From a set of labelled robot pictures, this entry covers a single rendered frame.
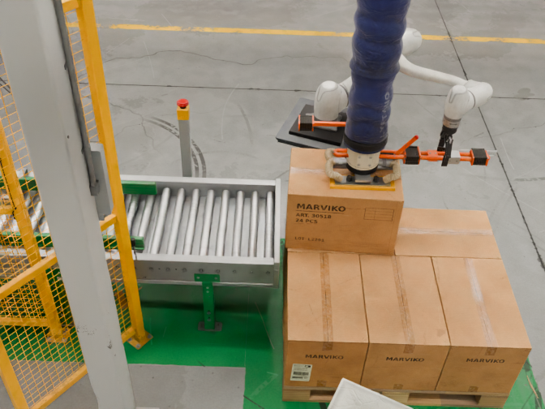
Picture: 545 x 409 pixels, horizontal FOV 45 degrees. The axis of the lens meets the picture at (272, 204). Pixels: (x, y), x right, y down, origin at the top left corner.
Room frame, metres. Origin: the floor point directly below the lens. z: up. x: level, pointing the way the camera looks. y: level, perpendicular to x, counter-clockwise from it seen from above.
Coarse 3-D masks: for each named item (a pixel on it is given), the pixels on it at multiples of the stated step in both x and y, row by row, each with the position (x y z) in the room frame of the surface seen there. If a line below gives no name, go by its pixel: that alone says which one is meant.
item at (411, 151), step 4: (408, 148) 2.77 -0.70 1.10; (412, 148) 2.77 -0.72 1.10; (416, 148) 2.77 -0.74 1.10; (404, 152) 2.72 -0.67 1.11; (408, 152) 2.73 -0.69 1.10; (412, 152) 2.73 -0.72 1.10; (416, 152) 2.74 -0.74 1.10; (404, 156) 2.70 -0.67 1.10; (408, 156) 2.69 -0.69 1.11; (412, 156) 2.69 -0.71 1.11; (416, 156) 2.70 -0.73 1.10; (420, 156) 2.69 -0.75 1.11; (404, 160) 2.69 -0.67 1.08; (408, 160) 2.69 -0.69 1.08; (412, 160) 2.69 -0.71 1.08; (416, 160) 2.69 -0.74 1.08; (408, 164) 2.68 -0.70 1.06; (412, 164) 2.68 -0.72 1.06; (416, 164) 2.68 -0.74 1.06
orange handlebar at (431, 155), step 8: (336, 152) 2.73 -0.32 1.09; (344, 152) 2.74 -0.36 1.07; (384, 152) 2.74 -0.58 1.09; (392, 152) 2.74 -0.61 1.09; (424, 152) 2.75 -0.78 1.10; (432, 152) 2.74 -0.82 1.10; (440, 152) 2.75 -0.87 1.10; (432, 160) 2.71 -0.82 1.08; (440, 160) 2.70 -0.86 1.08; (464, 160) 2.70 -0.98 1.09
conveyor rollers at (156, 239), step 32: (0, 192) 2.89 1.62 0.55; (32, 192) 2.91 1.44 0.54; (192, 192) 2.98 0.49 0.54; (224, 192) 2.98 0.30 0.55; (256, 192) 2.99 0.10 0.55; (32, 224) 2.63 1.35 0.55; (128, 224) 2.67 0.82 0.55; (160, 224) 2.68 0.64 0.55; (192, 224) 2.69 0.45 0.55; (224, 224) 2.70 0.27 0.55; (256, 224) 2.72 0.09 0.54
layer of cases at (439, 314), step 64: (320, 256) 2.49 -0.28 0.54; (384, 256) 2.51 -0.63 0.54; (448, 256) 2.53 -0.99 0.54; (320, 320) 2.05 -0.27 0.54; (384, 320) 2.07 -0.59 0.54; (448, 320) 2.09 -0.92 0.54; (512, 320) 2.11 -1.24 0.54; (320, 384) 1.92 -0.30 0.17; (384, 384) 1.93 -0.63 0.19; (448, 384) 1.93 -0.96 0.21; (512, 384) 1.94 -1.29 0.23
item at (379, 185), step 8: (344, 176) 2.67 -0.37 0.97; (352, 176) 2.67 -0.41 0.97; (376, 176) 2.65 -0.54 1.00; (336, 184) 2.61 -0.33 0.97; (344, 184) 2.61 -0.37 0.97; (352, 184) 2.61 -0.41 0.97; (360, 184) 2.61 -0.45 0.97; (368, 184) 2.61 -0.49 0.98; (376, 184) 2.61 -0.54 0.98; (384, 184) 2.61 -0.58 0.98; (392, 184) 2.62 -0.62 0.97
